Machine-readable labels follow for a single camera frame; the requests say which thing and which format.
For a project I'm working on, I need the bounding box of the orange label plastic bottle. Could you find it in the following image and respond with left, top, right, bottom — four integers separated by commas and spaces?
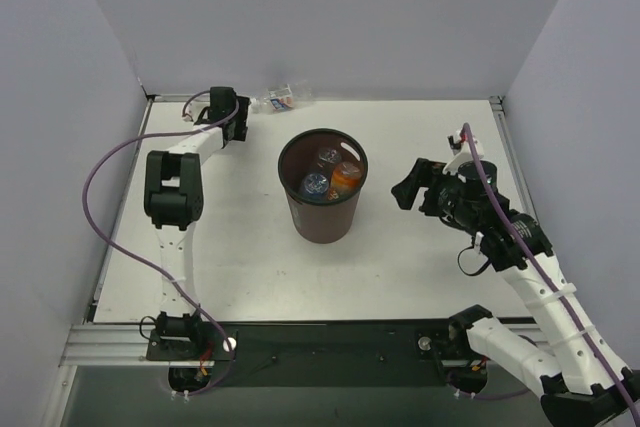
326, 161, 362, 201

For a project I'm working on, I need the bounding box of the clear plastic bottle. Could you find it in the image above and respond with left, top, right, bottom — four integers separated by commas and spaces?
312, 147, 342, 176

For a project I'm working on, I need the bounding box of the blue label plastic bottle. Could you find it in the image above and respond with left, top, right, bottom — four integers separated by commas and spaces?
299, 172, 330, 200

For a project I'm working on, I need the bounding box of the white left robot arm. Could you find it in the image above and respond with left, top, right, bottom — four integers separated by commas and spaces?
143, 87, 249, 359

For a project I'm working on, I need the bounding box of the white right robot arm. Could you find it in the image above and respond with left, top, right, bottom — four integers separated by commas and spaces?
391, 154, 639, 426

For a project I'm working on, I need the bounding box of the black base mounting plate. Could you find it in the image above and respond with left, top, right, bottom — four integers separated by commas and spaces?
144, 319, 488, 394

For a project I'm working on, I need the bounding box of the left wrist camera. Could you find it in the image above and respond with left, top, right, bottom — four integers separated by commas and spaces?
181, 104, 203, 124

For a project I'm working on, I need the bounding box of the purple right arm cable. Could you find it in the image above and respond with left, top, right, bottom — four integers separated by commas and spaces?
462, 121, 640, 418

